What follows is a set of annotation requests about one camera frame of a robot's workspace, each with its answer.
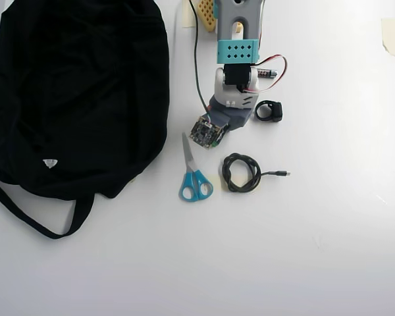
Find white and navy gripper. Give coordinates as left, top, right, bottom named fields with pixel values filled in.
left=209, top=92, right=258, bottom=145

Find yellow perforated robot base part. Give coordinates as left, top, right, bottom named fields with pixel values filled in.
left=198, top=0, right=219, bottom=34

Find black fabric bag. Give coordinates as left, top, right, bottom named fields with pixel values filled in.
left=0, top=0, right=171, bottom=241

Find black AA battery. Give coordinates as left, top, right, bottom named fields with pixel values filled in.
left=257, top=67, right=279, bottom=80

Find cream masking tape strip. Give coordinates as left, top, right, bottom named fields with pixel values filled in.
left=182, top=0, right=196, bottom=28

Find beige masking tape piece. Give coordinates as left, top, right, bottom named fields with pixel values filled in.
left=381, top=18, right=395, bottom=59

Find bare camera circuit board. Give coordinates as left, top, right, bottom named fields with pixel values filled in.
left=188, top=115, right=230, bottom=151

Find blue handled scissors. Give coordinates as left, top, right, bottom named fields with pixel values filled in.
left=178, top=131, right=215, bottom=202

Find black plastic ring clip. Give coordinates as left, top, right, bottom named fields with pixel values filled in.
left=253, top=100, right=283, bottom=123

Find coiled black USB cable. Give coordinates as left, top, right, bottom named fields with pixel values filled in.
left=222, top=153, right=292, bottom=194

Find thin black camera cable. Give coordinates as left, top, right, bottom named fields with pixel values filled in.
left=188, top=0, right=212, bottom=115

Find red white servo wire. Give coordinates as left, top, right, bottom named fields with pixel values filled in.
left=242, top=54, right=289, bottom=95

